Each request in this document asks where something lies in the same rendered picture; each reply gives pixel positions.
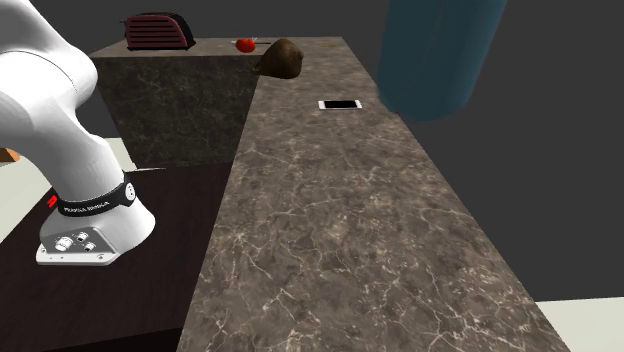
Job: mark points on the red tomato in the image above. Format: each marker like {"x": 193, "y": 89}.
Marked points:
{"x": 245, "y": 45}

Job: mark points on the white smartphone with black screen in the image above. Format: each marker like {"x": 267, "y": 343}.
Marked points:
{"x": 340, "y": 104}

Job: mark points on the blue cylinder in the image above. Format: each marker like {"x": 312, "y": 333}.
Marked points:
{"x": 434, "y": 53}

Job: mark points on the dark red toaster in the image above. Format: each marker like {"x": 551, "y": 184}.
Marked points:
{"x": 156, "y": 31}

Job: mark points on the brown potato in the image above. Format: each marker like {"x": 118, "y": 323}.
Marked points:
{"x": 282, "y": 59}

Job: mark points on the dark robot stand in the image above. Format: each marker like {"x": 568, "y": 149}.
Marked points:
{"x": 122, "y": 287}

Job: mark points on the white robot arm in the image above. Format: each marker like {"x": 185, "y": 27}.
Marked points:
{"x": 58, "y": 126}

